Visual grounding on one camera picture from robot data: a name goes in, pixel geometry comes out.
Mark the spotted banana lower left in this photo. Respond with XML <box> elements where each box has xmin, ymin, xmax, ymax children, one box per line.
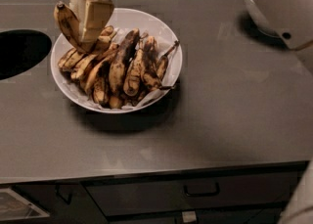
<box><xmin>93</xmin><ymin>77</ymin><xmax>110</xmax><ymax>106</ymax></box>

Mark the small banana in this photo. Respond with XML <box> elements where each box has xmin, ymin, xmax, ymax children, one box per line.
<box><xmin>156</xmin><ymin>41</ymin><xmax>179</xmax><ymax>80</ymax></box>
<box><xmin>109</xmin><ymin>95</ymin><xmax>123</xmax><ymax>109</ymax></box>

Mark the white ceramic bowl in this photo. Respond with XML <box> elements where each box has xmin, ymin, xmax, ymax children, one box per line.
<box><xmin>51</xmin><ymin>8</ymin><xmax>183</xmax><ymax>113</ymax></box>

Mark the spotted banana centre right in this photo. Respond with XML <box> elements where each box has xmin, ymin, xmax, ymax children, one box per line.
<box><xmin>123</xmin><ymin>49</ymin><xmax>143</xmax><ymax>97</ymax></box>

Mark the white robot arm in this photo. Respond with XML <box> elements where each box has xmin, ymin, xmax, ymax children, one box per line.
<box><xmin>69</xmin><ymin>0</ymin><xmax>313</xmax><ymax>224</ymax></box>

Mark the small banana bottom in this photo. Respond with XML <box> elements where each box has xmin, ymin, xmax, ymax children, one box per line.
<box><xmin>109</xmin><ymin>95</ymin><xmax>123</xmax><ymax>109</ymax></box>

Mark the black cabinet handle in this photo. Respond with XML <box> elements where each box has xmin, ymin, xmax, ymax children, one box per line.
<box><xmin>55</xmin><ymin>184</ymin><xmax>72</xmax><ymax>205</ymax></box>

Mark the dark spotted banana right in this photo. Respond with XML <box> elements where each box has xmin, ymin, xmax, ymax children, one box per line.
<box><xmin>141</xmin><ymin>36</ymin><xmax>169</xmax><ymax>92</ymax></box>

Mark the spotted banana far left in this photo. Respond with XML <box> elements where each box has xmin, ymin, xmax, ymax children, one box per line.
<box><xmin>58</xmin><ymin>48</ymin><xmax>84</xmax><ymax>71</ymax></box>

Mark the yellow spotted banana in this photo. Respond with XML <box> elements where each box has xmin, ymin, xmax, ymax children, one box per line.
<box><xmin>54</xmin><ymin>1</ymin><xmax>92</xmax><ymax>53</ymax></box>

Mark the small banana far right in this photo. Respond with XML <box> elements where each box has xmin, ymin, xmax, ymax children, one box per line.
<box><xmin>156</xmin><ymin>41</ymin><xmax>179</xmax><ymax>80</ymax></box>

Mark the black drawer handle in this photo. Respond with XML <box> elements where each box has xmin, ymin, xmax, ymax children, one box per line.
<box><xmin>183</xmin><ymin>182</ymin><xmax>220</xmax><ymax>198</ymax></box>

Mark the dark drawer front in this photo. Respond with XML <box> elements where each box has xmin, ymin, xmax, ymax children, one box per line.
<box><xmin>85</xmin><ymin>171</ymin><xmax>298</xmax><ymax>217</ymax></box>

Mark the open dishwasher door corner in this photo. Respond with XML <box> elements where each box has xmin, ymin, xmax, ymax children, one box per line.
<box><xmin>0</xmin><ymin>188</ymin><xmax>50</xmax><ymax>221</ymax></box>

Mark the small banana left underneath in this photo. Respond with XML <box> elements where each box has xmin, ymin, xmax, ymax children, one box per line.
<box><xmin>70</xmin><ymin>36</ymin><xmax>112</xmax><ymax>81</ymax></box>

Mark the dark brown banana centre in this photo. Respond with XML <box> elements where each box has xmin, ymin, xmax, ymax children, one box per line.
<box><xmin>109</xmin><ymin>28</ymin><xmax>140</xmax><ymax>96</ymax></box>

